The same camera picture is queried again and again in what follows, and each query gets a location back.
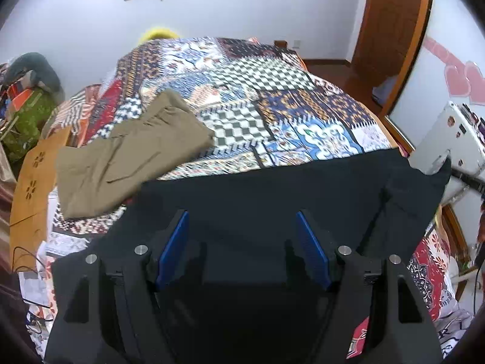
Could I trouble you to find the brown wooden door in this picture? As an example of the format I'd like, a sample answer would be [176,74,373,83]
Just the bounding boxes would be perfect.
[350,0,435,117]

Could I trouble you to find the yellow plush toy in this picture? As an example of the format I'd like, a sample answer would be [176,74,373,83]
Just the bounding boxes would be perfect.
[137,26,180,45]

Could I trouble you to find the green patterned cloth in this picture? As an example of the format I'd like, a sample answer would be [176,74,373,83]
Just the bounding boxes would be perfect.
[0,89,57,164]

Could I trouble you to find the white machine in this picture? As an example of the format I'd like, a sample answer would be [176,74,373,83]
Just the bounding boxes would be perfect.
[409,101,485,183]

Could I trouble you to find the khaki pants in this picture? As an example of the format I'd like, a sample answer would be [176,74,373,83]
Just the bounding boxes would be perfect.
[55,89,216,219]

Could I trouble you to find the pink heart wall stickers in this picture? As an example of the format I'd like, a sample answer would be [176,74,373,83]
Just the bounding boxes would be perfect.
[422,36,485,106]

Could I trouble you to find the orange wooden panel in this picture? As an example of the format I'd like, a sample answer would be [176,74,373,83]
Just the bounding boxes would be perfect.
[9,127,72,273]

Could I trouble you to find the patchwork printed blanket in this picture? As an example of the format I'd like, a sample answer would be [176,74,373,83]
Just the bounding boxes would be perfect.
[37,37,474,364]

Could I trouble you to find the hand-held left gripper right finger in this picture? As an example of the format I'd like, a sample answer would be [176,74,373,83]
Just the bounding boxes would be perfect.
[296,210,444,364]

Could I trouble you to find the black cable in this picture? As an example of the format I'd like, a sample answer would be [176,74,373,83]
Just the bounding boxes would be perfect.
[11,246,54,334]

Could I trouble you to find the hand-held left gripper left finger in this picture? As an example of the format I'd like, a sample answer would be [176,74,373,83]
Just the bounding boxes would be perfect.
[43,210,190,364]

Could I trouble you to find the black pants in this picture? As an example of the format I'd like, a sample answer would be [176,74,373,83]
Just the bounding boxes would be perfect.
[51,148,452,364]

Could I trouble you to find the grey plush toy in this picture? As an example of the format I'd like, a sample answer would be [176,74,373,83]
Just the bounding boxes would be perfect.
[4,52,65,92]

